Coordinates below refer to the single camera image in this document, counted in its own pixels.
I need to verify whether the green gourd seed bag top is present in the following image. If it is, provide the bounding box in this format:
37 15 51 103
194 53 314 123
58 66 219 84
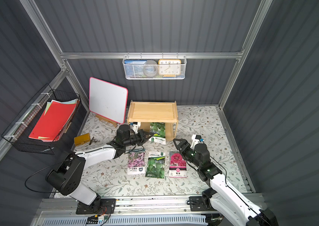
145 152 166 179

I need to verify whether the pink flower seed bag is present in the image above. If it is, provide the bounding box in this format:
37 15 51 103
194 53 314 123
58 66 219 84
169 151 187 178

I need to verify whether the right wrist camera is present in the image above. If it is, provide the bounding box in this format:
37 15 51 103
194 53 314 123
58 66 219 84
191 134 204 149

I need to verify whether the wooden two-tier shelf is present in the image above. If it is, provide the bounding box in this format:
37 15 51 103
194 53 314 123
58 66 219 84
126 101 179 141

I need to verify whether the small metal binder clip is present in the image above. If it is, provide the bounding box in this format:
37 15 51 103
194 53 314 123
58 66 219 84
89 137 98 145

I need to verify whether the white wire wall basket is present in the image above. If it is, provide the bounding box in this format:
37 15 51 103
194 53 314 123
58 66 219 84
122 56 187 80

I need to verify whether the wooden whiteboard easel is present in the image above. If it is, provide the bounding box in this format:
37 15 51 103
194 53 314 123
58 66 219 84
95 114 118 128

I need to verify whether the yellow sponge block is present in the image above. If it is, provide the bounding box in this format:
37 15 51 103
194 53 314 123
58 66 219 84
74 133 91 147

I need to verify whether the blue box in basket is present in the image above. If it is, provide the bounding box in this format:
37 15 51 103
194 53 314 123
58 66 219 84
123 59 147 79

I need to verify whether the white vented cable duct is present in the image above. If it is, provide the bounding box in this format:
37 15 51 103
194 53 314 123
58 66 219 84
39 214 208 226

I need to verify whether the black wire side basket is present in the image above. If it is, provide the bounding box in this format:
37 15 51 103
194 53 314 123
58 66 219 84
2 89 81 155

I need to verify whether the green gourd seed bag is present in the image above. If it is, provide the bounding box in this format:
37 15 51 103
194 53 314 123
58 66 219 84
145 152 166 179
150 122 166 145

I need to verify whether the yellow square clock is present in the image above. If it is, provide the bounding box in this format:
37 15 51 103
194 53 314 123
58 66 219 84
158 59 182 77

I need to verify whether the red paper folder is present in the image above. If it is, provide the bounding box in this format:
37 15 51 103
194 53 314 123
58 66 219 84
28 98 78 142

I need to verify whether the pink framed whiteboard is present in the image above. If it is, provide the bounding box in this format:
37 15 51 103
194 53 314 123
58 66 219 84
89 77 128 124

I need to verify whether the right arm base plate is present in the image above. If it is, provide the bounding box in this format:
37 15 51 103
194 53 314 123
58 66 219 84
187 195 228 212

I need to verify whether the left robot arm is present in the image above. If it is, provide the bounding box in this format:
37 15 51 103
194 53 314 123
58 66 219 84
46 124 154 206

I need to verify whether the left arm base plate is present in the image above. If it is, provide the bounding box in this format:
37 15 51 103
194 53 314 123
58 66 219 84
76 198 117 215

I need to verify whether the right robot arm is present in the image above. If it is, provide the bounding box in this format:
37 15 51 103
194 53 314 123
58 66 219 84
173 138 279 226

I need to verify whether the purple flower seed bag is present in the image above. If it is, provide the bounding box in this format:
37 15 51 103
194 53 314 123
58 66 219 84
127 151 145 175

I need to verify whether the grey tape roll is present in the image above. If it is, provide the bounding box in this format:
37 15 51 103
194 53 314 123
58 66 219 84
142 60 158 78

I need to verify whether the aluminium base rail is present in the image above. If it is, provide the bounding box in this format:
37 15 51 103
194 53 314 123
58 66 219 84
35 193 264 218

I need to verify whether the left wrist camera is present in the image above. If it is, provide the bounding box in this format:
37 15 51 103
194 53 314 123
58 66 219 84
129 122 141 134

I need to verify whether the green gourd seed bag bottom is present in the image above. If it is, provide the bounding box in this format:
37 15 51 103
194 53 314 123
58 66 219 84
150 122 166 145

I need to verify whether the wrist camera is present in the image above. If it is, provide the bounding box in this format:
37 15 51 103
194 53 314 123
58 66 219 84
129 122 141 134
191 134 204 149

